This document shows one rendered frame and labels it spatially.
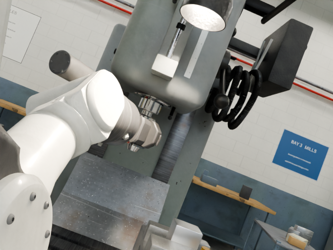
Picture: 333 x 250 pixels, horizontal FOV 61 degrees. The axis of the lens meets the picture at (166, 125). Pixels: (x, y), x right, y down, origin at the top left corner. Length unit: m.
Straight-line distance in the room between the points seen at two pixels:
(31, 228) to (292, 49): 0.88
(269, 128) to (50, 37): 4.05
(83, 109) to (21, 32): 5.18
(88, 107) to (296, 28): 0.77
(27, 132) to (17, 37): 5.21
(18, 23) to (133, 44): 5.04
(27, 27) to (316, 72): 5.06
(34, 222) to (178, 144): 0.83
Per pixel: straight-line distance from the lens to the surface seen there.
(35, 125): 0.30
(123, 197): 0.96
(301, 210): 5.69
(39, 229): 0.20
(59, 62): 0.41
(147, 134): 0.55
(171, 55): 0.51
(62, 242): 0.72
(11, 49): 5.46
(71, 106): 0.32
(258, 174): 5.26
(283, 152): 5.40
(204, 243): 0.71
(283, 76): 0.93
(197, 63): 0.55
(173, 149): 0.99
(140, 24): 0.56
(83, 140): 0.33
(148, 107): 0.59
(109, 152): 1.00
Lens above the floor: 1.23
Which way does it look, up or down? 3 degrees up
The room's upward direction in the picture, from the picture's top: 22 degrees clockwise
